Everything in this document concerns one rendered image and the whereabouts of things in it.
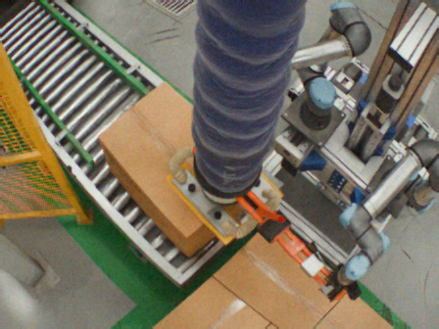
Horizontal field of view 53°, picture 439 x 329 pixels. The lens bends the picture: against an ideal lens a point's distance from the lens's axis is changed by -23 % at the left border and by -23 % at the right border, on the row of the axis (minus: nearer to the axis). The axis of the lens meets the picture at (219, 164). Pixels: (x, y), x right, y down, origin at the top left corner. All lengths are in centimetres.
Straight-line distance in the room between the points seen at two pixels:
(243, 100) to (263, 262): 145
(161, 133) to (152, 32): 160
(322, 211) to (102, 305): 143
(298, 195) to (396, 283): 99
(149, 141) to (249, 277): 79
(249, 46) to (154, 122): 137
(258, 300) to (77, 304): 119
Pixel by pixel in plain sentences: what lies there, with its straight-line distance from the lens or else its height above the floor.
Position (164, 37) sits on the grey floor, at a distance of 378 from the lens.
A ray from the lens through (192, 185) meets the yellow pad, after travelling 205.
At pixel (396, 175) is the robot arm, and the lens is 169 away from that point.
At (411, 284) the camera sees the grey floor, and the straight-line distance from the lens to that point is 340.
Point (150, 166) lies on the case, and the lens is 228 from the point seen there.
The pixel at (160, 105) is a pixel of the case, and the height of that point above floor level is 95.
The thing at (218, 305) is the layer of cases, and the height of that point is 54.
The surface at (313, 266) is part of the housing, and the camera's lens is 191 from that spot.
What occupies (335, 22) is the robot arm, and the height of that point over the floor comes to 159.
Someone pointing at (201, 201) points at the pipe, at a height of 113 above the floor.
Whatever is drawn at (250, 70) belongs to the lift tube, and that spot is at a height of 211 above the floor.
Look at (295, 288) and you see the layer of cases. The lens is 259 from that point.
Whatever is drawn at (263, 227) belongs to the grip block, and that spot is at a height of 123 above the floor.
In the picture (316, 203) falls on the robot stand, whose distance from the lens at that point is 307.
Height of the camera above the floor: 306
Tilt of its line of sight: 68 degrees down
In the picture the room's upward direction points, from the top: 6 degrees clockwise
